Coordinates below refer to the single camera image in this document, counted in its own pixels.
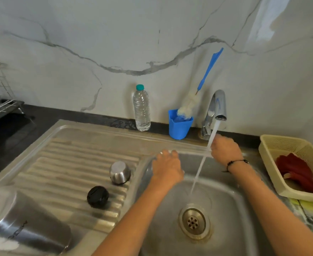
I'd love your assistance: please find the cream plastic basket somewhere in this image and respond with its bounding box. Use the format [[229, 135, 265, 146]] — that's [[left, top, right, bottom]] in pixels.
[[258, 134, 313, 204]]

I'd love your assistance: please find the red cloth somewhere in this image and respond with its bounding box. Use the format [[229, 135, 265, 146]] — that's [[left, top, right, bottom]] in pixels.
[[276, 153, 313, 195]]

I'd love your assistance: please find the person's left hand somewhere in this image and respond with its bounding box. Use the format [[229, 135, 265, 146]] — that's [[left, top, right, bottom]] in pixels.
[[151, 150, 185, 185]]

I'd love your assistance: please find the round sink drain strainer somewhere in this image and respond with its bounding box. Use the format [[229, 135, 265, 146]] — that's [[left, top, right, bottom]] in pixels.
[[179, 204, 211, 240]]

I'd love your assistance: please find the stainless steel sink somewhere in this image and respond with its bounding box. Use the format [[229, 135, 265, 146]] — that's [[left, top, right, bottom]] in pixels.
[[0, 119, 313, 256]]

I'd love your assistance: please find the blue handled bottle brush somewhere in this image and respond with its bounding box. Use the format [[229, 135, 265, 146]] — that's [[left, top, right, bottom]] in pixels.
[[177, 47, 224, 121]]

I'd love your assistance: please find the black round lid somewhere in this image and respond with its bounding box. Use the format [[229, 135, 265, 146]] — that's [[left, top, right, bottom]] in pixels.
[[86, 186, 109, 209]]

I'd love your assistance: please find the large stainless steel flask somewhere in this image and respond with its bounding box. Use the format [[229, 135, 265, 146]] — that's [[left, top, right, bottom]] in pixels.
[[0, 187, 73, 256]]

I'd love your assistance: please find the black bead bracelet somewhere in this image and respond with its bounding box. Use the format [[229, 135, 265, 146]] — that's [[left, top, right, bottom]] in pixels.
[[222, 159, 249, 174]]

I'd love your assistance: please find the clear plastic water bottle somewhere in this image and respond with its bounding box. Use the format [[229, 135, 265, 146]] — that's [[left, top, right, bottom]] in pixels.
[[132, 84, 151, 132]]

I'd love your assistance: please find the person's right hand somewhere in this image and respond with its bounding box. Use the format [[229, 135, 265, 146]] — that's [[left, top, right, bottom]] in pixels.
[[211, 134, 244, 171]]

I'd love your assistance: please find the blue plastic cup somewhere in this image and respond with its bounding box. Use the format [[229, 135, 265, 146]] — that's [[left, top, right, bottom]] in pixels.
[[168, 109, 194, 140]]

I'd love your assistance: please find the person's right forearm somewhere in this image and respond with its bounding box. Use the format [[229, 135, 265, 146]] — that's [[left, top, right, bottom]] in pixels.
[[225, 160, 313, 256]]

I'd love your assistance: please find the person's left forearm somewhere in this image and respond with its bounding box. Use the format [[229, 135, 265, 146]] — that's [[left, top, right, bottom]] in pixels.
[[91, 178, 185, 256]]

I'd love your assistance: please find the chrome sink faucet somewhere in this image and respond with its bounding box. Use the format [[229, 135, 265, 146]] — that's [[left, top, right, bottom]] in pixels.
[[201, 90, 227, 141]]

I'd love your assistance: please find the yellow scrub sponge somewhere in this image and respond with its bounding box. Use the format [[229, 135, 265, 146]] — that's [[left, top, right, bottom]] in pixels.
[[289, 198, 313, 219]]

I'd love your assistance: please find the small steel cup cap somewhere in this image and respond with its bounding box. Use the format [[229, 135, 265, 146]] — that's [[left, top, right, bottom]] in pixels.
[[109, 161, 131, 185]]

